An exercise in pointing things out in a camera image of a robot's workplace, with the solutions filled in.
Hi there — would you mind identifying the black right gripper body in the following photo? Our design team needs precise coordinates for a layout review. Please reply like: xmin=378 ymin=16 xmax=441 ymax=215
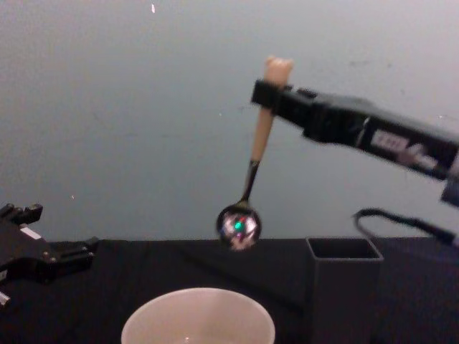
xmin=302 ymin=92 xmax=459 ymax=181

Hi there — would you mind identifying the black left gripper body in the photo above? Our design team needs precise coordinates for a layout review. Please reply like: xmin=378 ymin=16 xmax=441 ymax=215
xmin=0 ymin=219 xmax=55 ymax=285

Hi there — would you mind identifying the steel spoon with cream handle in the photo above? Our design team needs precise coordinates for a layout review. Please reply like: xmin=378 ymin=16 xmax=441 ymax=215
xmin=216 ymin=56 xmax=295 ymax=252

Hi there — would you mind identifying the black table cloth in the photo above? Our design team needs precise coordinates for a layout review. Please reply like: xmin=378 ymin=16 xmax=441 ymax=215
xmin=0 ymin=237 xmax=459 ymax=344

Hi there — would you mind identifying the white round bowl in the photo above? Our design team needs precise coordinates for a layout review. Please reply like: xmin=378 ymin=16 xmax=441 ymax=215
xmin=120 ymin=287 xmax=277 ymax=344

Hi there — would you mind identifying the dark square tube holder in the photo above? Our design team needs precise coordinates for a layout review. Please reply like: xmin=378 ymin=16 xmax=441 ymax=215
xmin=305 ymin=236 xmax=385 ymax=344

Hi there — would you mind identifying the thin dark gripper cable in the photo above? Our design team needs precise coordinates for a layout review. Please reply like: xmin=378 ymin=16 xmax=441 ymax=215
xmin=353 ymin=208 xmax=459 ymax=249

